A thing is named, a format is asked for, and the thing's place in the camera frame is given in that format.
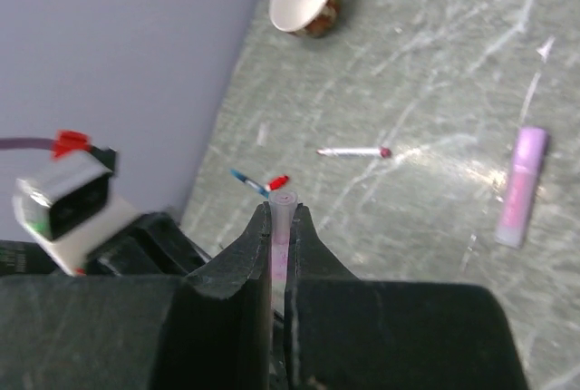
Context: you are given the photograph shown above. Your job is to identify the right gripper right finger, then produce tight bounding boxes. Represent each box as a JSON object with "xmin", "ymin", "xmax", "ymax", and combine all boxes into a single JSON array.
[{"xmin": 284, "ymin": 205, "xmax": 528, "ymax": 389}]

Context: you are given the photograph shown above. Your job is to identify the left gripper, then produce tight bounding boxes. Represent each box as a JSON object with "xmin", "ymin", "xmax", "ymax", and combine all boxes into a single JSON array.
[{"xmin": 1, "ymin": 212, "xmax": 211, "ymax": 276}]

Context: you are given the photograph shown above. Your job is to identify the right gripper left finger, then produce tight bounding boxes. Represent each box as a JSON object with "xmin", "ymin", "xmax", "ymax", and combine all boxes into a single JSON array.
[{"xmin": 1, "ymin": 204, "xmax": 272, "ymax": 389}]

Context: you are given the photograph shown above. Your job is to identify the clear pink pen cap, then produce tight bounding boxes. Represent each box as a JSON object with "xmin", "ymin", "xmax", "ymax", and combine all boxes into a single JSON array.
[{"xmin": 268, "ymin": 190, "xmax": 298, "ymax": 315}]

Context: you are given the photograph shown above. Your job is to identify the white marker pen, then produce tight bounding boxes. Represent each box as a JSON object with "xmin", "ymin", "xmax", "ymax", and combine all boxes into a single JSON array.
[{"xmin": 316, "ymin": 147, "xmax": 392, "ymax": 159}]

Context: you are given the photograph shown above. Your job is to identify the pink highlighter pen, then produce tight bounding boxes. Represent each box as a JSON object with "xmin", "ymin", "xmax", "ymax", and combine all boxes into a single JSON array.
[{"xmin": 495, "ymin": 127, "xmax": 548, "ymax": 248}]

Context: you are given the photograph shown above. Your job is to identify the blue pen refill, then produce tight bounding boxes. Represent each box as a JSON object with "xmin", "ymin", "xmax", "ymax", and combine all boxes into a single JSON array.
[{"xmin": 230, "ymin": 169, "xmax": 269, "ymax": 199}]

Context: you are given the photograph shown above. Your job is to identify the red marker cap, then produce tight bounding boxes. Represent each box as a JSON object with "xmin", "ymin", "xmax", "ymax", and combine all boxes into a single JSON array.
[{"xmin": 265, "ymin": 175, "xmax": 289, "ymax": 192}]

